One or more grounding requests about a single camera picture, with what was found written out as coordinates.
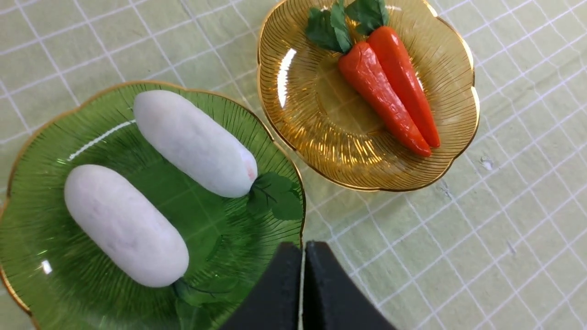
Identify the amber plastic plate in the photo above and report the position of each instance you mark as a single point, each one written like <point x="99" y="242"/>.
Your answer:
<point x="333" y="130"/>

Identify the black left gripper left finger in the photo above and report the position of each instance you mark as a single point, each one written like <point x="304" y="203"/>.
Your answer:
<point x="273" y="303"/>

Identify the green checkered tablecloth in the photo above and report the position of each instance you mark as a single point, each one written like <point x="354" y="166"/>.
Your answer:
<point x="499" y="243"/>

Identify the green plastic plate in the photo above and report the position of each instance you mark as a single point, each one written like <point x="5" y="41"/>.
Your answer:
<point x="55" y="271"/>

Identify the white toy radish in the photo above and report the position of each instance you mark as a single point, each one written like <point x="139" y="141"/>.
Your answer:
<point x="202" y="149"/>
<point x="147" y="247"/>

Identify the orange toy carrot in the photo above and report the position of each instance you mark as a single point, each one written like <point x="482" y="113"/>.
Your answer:
<point x="373" y="18"/>
<point x="359" y="65"/>

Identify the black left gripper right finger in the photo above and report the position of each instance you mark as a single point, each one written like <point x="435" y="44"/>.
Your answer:
<point x="331" y="301"/>

